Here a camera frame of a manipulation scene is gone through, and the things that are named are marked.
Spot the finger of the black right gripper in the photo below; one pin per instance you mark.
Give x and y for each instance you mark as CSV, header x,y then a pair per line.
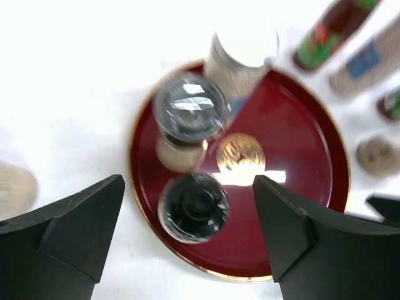
x,y
387,206

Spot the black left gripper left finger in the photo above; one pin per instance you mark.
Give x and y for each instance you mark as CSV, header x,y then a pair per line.
x,y
59,251

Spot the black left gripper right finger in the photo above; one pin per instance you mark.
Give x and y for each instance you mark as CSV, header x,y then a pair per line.
x,y
318,253

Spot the tall grinder clear cap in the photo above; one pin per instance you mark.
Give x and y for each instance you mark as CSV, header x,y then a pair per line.
x,y
189,110

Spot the black lid jar right side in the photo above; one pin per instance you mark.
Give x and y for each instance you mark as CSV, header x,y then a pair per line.
x,y
379,156

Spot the sauce bottle yellow cap right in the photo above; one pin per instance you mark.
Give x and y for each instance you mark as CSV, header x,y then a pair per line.
x,y
388,105

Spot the sauce bottle yellow cap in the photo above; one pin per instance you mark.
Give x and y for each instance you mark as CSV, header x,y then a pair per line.
x,y
388,105
338,23

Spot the red round tray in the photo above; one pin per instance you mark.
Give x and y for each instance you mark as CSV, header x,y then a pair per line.
x,y
283,132

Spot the sauce bottle yellow cap left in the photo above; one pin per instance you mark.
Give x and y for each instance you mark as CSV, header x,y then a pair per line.
x,y
338,23

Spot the wide jar black handle lid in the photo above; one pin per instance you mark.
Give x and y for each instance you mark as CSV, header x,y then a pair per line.
x,y
18,190

